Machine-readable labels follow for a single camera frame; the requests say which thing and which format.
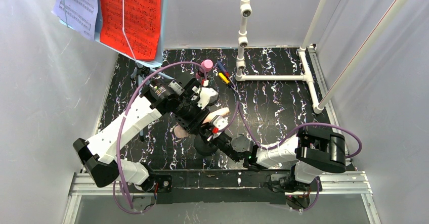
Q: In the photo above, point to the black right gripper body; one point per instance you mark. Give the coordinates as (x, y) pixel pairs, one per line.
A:
(208, 136)

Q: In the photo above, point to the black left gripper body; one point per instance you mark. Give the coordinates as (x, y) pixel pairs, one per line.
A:
(195, 122)

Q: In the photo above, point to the black round microphone stand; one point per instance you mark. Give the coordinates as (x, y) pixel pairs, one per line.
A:
(204, 148)

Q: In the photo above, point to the beige toy microphone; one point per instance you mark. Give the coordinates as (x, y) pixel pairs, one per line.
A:
(219, 113)

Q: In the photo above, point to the pink toy microphone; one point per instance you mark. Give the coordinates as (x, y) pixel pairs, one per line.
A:
(206, 67)

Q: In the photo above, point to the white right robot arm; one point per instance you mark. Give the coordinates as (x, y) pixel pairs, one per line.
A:
(313, 151)

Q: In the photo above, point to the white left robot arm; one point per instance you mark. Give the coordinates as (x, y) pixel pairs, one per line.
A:
(100, 154)

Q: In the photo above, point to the lavender sheet music page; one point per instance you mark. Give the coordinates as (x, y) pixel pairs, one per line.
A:
(79, 15)

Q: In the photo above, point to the white diagonal pole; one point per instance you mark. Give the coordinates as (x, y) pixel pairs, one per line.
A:
(367, 44)

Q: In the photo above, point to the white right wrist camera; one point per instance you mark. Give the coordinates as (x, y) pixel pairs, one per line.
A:
(219, 123)

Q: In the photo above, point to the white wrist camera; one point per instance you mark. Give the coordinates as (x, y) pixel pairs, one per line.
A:
(219, 123)
(207, 95)

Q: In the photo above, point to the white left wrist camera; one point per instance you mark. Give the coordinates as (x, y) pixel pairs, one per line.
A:
(207, 95)

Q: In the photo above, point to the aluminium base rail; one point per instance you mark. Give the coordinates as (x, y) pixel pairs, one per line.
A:
(272, 108)

